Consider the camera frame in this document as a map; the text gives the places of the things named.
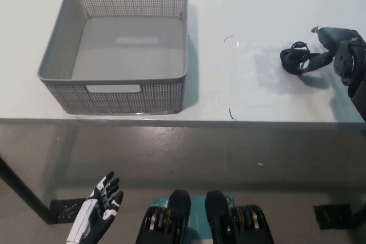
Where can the white and black right hand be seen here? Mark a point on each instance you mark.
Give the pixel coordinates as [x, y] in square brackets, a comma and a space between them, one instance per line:
[347, 61]

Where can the white and black left hand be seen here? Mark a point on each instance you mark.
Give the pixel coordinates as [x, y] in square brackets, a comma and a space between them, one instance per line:
[94, 215]

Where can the black floor tape patch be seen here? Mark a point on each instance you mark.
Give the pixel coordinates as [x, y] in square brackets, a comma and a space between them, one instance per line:
[331, 216]
[67, 211]

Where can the black table leg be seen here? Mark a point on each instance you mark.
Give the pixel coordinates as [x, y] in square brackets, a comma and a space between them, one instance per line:
[25, 189]

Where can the black left robot body block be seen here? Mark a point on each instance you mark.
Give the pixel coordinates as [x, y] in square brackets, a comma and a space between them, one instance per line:
[168, 221]

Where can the black robot body block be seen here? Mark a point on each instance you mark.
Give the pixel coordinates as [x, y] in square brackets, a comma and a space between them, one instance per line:
[228, 221]
[168, 221]

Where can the teal robot body panel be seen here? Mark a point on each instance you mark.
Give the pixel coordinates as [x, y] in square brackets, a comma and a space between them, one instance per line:
[198, 215]

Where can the black right robot body block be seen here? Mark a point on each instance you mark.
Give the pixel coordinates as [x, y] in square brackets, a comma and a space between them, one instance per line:
[228, 221]

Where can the grey perforated plastic basket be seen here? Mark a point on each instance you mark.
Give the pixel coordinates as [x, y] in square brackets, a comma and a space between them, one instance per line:
[128, 61]

